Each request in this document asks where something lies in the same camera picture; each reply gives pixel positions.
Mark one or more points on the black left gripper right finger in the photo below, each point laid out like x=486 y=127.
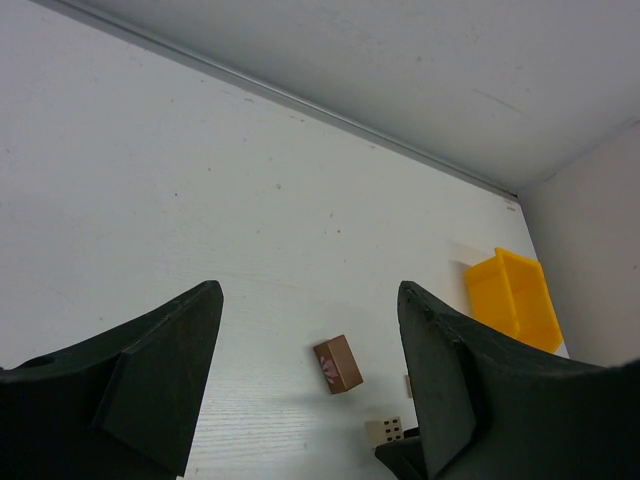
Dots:
x=491 y=407

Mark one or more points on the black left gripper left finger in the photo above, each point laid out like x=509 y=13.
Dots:
x=121 y=404

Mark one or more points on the beige cube with windows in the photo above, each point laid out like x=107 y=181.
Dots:
x=384 y=431

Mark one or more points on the yellow plastic bin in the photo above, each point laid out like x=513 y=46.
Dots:
x=509 y=294

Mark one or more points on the plain beige rectangular block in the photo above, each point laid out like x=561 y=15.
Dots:
x=408 y=387

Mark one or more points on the brown rectangular wooden block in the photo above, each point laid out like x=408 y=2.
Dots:
x=338 y=365

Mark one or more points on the aluminium table frame rail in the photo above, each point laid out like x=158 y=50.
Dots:
x=134 y=34

